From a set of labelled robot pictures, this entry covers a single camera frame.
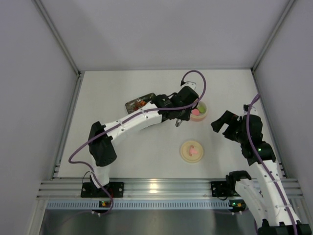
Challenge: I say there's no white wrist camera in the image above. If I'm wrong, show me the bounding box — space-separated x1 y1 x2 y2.
242 104 259 118
180 81 197 90

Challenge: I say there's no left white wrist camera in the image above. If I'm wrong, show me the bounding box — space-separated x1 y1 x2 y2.
180 81 197 90

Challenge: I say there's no right aluminium frame post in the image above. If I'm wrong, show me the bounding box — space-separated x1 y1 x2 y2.
251 0 298 73

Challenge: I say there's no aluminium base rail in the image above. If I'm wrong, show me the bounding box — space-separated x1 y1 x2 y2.
36 178 304 199

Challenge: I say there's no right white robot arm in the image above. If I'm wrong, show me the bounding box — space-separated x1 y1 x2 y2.
211 111 313 235

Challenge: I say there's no black floral square plate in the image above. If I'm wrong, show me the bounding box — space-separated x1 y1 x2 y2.
125 93 156 114

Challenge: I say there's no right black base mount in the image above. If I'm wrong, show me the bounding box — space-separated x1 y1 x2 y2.
210 181 235 200

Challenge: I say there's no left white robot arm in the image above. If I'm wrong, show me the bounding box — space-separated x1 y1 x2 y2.
89 86 199 188

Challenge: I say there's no green sandwich cookie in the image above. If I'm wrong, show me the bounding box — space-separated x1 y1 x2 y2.
197 106 206 114

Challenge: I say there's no left aluminium frame post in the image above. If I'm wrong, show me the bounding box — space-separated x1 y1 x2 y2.
33 0 82 74

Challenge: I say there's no aluminium frame post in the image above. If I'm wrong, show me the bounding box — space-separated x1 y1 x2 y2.
33 0 82 74
251 0 298 73

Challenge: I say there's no cream pink round bowl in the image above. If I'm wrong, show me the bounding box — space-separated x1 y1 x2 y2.
190 101 207 122

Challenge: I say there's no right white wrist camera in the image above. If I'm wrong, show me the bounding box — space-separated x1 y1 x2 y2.
242 104 259 118

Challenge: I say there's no slotted grey cable duct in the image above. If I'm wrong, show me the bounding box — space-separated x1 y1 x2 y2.
46 199 246 210

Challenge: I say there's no cream lid pink knob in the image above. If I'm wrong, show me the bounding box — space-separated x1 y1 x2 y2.
179 141 204 164

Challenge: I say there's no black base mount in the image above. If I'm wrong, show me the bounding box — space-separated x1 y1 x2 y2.
80 182 124 198
210 181 235 200

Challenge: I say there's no pink sandwich cookie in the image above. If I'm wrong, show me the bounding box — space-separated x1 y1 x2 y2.
191 109 200 116

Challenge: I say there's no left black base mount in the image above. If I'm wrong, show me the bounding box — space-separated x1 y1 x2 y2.
80 182 124 198

